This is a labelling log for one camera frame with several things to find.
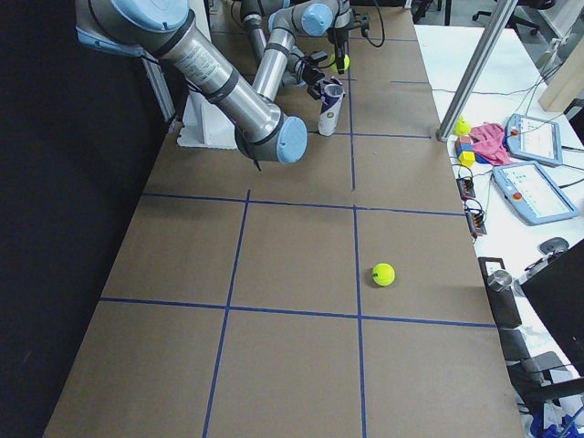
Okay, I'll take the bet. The black power strip near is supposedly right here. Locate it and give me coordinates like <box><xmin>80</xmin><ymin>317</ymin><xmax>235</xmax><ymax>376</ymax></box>
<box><xmin>464</xmin><ymin>199</ymin><xmax>487</xmax><ymax>239</ymax></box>

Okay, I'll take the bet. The pink cloth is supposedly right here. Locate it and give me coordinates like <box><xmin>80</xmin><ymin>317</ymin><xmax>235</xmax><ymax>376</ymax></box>
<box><xmin>470</xmin><ymin>123</ymin><xmax>512</xmax><ymax>166</ymax></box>

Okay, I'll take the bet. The white tennis ball can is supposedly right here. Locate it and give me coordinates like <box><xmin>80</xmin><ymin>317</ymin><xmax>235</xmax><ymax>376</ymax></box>
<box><xmin>318</xmin><ymin>77</ymin><xmax>345</xmax><ymax>137</ymax></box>

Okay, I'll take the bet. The yellow tennis ball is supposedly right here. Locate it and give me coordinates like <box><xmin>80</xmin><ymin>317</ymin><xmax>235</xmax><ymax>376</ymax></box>
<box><xmin>371</xmin><ymin>263</ymin><xmax>396</xmax><ymax>287</ymax></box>
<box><xmin>328</xmin><ymin>54</ymin><xmax>349</xmax><ymax>74</ymax></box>

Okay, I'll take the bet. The red cube block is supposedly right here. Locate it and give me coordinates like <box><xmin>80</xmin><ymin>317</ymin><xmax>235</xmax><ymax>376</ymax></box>
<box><xmin>454</xmin><ymin>136</ymin><xmax>473</xmax><ymax>147</ymax></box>

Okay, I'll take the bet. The white camera post with base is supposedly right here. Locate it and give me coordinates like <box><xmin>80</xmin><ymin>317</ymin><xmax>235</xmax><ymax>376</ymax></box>
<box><xmin>177</xmin><ymin>91</ymin><xmax>237</xmax><ymax>150</ymax></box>

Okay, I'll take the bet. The small steel cup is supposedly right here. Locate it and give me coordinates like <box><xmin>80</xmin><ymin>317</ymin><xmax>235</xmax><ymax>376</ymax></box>
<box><xmin>487</xmin><ymin>269</ymin><xmax>513</xmax><ymax>293</ymax></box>

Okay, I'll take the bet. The aluminium frame post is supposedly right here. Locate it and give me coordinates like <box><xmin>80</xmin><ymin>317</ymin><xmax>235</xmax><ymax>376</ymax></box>
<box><xmin>435</xmin><ymin>0</ymin><xmax>518</xmax><ymax>142</ymax></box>

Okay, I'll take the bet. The lower teach pendant tablet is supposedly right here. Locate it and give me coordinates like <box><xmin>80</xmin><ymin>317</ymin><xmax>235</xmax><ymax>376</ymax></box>
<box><xmin>493</xmin><ymin>161</ymin><xmax>579</xmax><ymax>225</ymax></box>

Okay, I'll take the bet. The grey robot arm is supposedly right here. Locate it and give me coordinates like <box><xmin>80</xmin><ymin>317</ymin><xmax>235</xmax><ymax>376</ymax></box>
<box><xmin>240</xmin><ymin>1</ymin><xmax>356</xmax><ymax>101</ymax></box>
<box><xmin>75</xmin><ymin>1</ymin><xmax>370</xmax><ymax>164</ymax></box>

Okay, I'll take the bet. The spare tennis ball right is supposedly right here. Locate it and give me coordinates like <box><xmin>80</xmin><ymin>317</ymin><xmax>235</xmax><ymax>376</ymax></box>
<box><xmin>454</xmin><ymin>116</ymin><xmax>472</xmax><ymax>136</ymax></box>

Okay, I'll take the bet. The black power strip far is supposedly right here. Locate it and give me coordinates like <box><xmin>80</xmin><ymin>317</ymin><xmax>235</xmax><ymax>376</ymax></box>
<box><xmin>455</xmin><ymin>177</ymin><xmax>475</xmax><ymax>200</ymax></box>

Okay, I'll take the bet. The black power strip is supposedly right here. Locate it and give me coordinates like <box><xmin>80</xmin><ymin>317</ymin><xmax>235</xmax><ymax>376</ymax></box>
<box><xmin>455</xmin><ymin>177</ymin><xmax>475</xmax><ymax>200</ymax></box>
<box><xmin>464</xmin><ymin>199</ymin><xmax>487</xmax><ymax>239</ymax></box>

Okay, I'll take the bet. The black monitor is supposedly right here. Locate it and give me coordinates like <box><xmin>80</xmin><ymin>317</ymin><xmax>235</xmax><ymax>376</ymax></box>
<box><xmin>521</xmin><ymin>242</ymin><xmax>583</xmax><ymax>370</ymax></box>

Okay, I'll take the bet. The yellow cube block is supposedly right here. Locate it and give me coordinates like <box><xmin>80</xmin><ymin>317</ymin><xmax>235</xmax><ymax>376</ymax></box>
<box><xmin>457</xmin><ymin>150</ymin><xmax>475</xmax><ymax>167</ymax></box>

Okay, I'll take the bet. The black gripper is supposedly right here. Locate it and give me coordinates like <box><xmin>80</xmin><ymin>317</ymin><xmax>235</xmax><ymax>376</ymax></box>
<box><xmin>300</xmin><ymin>45</ymin><xmax>340</xmax><ymax>99</ymax></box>
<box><xmin>327</xmin><ymin>12</ymin><xmax>370</xmax><ymax>74</ymax></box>

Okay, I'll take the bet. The upper teach pendant tablet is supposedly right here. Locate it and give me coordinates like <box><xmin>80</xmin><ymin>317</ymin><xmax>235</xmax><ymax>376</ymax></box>
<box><xmin>504</xmin><ymin>113</ymin><xmax>563</xmax><ymax>167</ymax></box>

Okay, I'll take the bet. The black computer mouse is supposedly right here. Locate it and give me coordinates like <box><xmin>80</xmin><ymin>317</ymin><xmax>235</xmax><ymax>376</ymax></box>
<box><xmin>537</xmin><ymin>237</ymin><xmax>569</xmax><ymax>255</ymax></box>

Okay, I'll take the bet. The blue cube block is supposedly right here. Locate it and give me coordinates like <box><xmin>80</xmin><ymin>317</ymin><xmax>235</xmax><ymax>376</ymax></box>
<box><xmin>454</xmin><ymin>143</ymin><xmax>474</xmax><ymax>155</ymax></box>

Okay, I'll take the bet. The teach pendant tablet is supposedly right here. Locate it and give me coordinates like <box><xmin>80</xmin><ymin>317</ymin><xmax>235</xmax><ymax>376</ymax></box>
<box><xmin>493</xmin><ymin>161</ymin><xmax>579</xmax><ymax>225</ymax></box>
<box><xmin>504</xmin><ymin>113</ymin><xmax>563</xmax><ymax>167</ymax></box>

